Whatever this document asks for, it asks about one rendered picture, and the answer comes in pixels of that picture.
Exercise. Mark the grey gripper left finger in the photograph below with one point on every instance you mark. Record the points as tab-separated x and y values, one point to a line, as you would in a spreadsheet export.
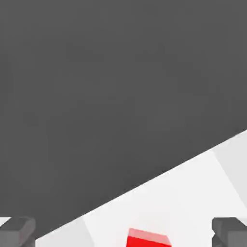
13	234

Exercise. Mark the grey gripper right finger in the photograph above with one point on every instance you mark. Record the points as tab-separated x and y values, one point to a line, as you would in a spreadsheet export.
231	233

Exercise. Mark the small red cube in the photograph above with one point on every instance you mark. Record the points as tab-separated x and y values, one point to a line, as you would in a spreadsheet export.
147	241

